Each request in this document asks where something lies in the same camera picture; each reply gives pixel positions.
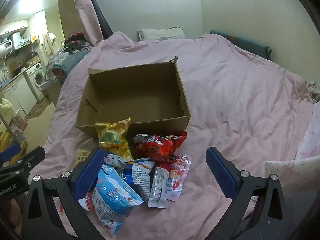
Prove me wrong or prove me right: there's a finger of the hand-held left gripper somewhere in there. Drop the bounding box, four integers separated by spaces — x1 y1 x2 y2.
0 147 46 178
0 144 22 165

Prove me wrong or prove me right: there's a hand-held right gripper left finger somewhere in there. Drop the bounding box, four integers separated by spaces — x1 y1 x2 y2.
21 148 105 240

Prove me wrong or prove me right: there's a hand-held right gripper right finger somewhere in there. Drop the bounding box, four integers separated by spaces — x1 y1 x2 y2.
205 147 298 240

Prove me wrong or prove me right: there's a light blue snack packet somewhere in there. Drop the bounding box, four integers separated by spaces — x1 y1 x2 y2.
91 165 145 224

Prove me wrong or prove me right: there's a yellow snack packet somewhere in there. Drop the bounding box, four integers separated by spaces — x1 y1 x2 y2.
94 117 134 163

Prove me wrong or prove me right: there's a blue and white snack packet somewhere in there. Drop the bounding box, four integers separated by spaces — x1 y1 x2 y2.
132 157 157 200

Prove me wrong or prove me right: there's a brown cardboard box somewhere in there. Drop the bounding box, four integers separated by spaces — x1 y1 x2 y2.
75 56 192 139

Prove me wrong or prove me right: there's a small tan cracker packet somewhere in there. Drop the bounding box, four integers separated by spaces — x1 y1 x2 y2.
74 149 93 168

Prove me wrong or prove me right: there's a small white snack packet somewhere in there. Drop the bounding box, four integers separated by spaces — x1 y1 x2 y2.
104 152 127 168

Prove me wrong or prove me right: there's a red and white pouch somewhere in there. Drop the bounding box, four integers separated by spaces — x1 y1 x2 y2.
160 154 192 202

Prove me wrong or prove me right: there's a cream plush toy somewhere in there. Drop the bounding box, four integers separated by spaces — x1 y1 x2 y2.
0 97 14 125

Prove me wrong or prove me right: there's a white bar wrapper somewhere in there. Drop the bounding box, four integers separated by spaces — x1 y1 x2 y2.
147 166 167 209

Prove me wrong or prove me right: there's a white patterned pillow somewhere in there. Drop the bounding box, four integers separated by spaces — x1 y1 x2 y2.
264 155 320 195

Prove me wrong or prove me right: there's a white washing machine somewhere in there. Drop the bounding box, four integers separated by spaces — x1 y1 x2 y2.
23 62 45 102

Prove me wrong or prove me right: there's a pink blanket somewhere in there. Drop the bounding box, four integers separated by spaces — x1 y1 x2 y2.
27 31 315 240

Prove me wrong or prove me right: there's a floral pink pillow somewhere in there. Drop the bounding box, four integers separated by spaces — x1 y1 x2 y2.
295 115 320 160

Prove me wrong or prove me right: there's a white water heater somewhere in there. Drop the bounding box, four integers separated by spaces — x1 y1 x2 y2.
10 31 22 49

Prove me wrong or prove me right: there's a hanging white towel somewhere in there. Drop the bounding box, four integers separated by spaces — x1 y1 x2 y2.
41 32 57 55

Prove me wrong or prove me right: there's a pile of dark clothes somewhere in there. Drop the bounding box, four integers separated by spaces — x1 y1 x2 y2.
64 31 94 53

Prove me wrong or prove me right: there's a teal bolster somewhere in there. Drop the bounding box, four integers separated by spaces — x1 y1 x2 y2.
209 29 272 60

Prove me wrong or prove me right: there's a grey white pillow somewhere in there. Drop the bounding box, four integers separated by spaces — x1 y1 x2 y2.
137 26 186 42

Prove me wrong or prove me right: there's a pink curtain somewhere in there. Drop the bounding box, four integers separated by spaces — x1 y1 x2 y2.
74 0 100 46

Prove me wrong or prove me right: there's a white wall cabinet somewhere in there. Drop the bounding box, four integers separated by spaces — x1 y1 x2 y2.
0 19 28 34

